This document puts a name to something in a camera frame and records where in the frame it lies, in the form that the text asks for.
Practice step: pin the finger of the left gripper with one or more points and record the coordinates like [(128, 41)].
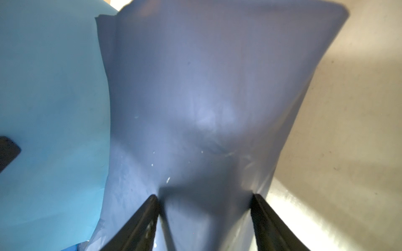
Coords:
[(9, 151)]

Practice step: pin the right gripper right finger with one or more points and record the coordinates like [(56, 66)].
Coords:
[(271, 233)]

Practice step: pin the light blue wrapping paper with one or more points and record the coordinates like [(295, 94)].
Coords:
[(191, 101)]

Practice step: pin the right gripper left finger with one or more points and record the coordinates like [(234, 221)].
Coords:
[(139, 232)]

